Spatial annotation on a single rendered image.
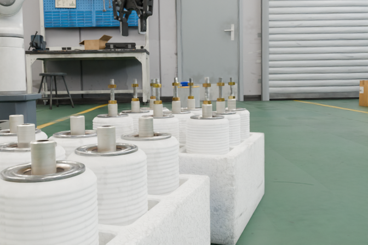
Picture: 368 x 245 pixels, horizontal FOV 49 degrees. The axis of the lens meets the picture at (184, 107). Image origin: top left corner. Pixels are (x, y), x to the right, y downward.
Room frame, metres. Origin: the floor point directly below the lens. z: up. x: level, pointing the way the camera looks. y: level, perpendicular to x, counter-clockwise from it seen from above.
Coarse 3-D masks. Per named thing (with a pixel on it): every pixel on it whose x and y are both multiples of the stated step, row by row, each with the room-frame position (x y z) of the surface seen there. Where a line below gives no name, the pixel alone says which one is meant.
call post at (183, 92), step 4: (180, 88) 1.30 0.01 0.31; (184, 88) 1.30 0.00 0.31; (188, 88) 1.29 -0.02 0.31; (196, 88) 1.32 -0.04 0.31; (180, 92) 1.30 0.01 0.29; (184, 92) 1.30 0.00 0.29; (188, 92) 1.29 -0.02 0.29; (196, 92) 1.32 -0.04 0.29; (180, 96) 1.30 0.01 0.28; (184, 96) 1.30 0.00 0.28; (196, 96) 1.32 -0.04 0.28; (180, 100) 1.30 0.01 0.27; (184, 100) 1.30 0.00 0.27; (196, 100) 1.32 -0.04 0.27; (184, 104) 1.30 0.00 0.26; (196, 104) 1.31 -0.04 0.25
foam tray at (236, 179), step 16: (240, 144) 0.94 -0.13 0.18; (256, 144) 1.03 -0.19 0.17; (192, 160) 0.81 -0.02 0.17; (208, 160) 0.80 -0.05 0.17; (224, 160) 0.79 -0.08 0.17; (240, 160) 0.84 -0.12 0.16; (256, 160) 1.02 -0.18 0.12; (208, 176) 0.80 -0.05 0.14; (224, 176) 0.79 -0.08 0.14; (240, 176) 0.84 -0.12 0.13; (256, 176) 1.02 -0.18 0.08; (224, 192) 0.79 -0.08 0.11; (240, 192) 0.84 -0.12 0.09; (256, 192) 1.02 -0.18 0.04; (224, 208) 0.79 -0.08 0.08; (240, 208) 0.84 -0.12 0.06; (224, 224) 0.79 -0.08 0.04; (240, 224) 0.84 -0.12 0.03; (224, 240) 0.79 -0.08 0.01
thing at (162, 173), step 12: (144, 144) 0.55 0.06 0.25; (156, 144) 0.55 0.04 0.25; (168, 144) 0.56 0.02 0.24; (156, 156) 0.55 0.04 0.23; (168, 156) 0.56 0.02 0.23; (156, 168) 0.55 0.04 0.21; (168, 168) 0.56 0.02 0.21; (156, 180) 0.55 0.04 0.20; (168, 180) 0.56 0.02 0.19; (156, 192) 0.55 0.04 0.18; (168, 192) 0.56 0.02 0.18
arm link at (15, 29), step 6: (18, 12) 1.26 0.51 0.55; (0, 18) 1.24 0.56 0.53; (6, 18) 1.25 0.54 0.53; (12, 18) 1.26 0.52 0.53; (18, 18) 1.26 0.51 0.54; (0, 24) 1.22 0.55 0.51; (6, 24) 1.23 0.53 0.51; (12, 24) 1.24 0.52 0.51; (18, 24) 1.25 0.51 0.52; (0, 30) 1.19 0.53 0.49; (6, 30) 1.19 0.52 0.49; (12, 30) 1.20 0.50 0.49; (18, 30) 1.22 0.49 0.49; (0, 36) 1.19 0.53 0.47; (6, 36) 1.19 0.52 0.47; (12, 36) 1.20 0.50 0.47; (18, 36) 1.21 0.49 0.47
